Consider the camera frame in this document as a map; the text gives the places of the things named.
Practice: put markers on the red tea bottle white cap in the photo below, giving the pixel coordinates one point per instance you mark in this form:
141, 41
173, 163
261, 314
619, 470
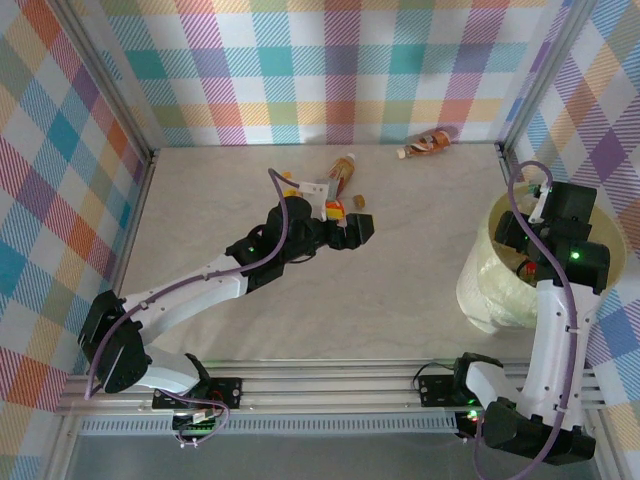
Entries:
344, 167

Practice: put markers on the orange juice bottle yellow cap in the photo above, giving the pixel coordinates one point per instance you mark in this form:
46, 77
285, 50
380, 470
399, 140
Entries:
287, 176

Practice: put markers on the brown orange label bottle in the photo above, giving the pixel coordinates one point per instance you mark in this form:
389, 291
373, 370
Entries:
430, 142

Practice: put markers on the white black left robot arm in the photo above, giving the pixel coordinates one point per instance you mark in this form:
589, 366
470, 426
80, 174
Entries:
190, 295

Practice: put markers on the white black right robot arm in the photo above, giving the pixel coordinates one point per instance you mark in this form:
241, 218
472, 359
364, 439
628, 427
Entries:
555, 350

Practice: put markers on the pale yellow round bin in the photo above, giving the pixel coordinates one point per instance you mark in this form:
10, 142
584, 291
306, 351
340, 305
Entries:
480, 300

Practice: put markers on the circuit board with lit LED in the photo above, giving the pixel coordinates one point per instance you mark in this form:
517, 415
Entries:
475, 421

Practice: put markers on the green terminal circuit board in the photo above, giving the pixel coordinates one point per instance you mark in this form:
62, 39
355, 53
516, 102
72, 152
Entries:
197, 429

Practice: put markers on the aluminium side rail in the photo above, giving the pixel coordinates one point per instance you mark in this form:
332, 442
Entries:
134, 220
509, 170

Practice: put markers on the aluminium frame post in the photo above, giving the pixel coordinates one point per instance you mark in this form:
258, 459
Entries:
542, 75
112, 85

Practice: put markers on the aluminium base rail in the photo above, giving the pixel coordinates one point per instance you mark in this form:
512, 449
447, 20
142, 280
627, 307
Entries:
325, 390

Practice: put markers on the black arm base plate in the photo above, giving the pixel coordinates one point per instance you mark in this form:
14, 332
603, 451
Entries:
225, 387
432, 390

